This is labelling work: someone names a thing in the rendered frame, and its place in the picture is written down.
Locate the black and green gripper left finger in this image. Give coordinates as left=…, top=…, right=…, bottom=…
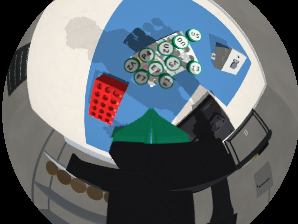
left=112, top=109, right=151, bottom=144

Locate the white test tube rack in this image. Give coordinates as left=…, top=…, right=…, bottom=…
left=130, top=31, right=198, bottom=87

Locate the red tube rack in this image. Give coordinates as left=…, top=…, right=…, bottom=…
left=88, top=74, right=128, bottom=125

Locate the blue bench mat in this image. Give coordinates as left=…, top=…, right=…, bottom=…
left=84, top=0, right=251, bottom=153

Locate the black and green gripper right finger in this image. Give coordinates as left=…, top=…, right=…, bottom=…
left=151, top=109, right=190, bottom=144

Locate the green tube rack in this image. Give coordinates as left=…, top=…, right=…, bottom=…
left=111, top=127, right=124, bottom=140

